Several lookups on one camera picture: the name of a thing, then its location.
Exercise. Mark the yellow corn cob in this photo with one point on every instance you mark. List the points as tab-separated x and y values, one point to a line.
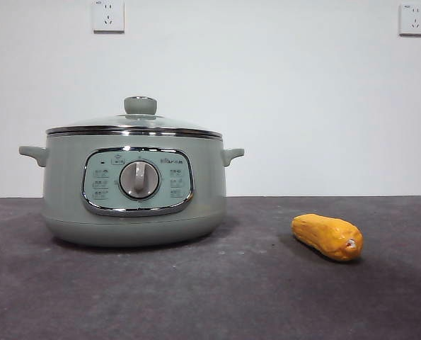
323	235

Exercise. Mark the glass lid with green knob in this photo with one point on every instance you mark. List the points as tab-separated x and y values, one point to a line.
139	105

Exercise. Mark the pale green electric pot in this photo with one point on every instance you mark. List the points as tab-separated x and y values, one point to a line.
68	198

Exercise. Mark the white wall socket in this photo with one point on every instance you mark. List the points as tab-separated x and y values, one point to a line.
414	19
108	17

